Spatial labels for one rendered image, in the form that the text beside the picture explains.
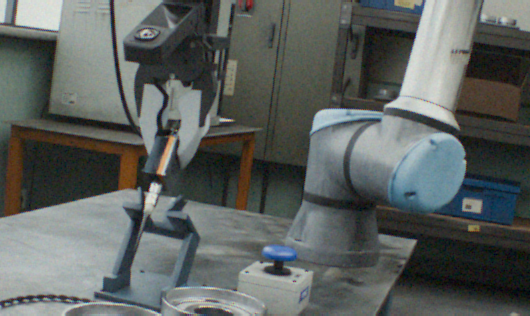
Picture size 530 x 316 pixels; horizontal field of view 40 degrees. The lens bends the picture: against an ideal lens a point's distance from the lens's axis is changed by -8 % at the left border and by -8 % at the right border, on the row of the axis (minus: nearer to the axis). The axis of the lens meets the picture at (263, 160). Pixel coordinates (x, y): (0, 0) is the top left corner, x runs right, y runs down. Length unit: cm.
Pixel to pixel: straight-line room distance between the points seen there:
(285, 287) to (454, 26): 46
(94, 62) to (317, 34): 180
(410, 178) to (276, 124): 355
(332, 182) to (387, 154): 13
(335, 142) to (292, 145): 340
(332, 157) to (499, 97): 299
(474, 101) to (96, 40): 202
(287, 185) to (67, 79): 208
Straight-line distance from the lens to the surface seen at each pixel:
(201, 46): 84
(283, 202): 483
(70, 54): 314
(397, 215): 409
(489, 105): 408
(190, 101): 85
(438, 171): 105
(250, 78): 460
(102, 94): 305
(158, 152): 86
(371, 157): 108
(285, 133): 454
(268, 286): 87
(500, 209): 416
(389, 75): 467
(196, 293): 81
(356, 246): 118
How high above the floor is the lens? 107
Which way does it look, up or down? 6 degrees down
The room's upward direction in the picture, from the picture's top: 7 degrees clockwise
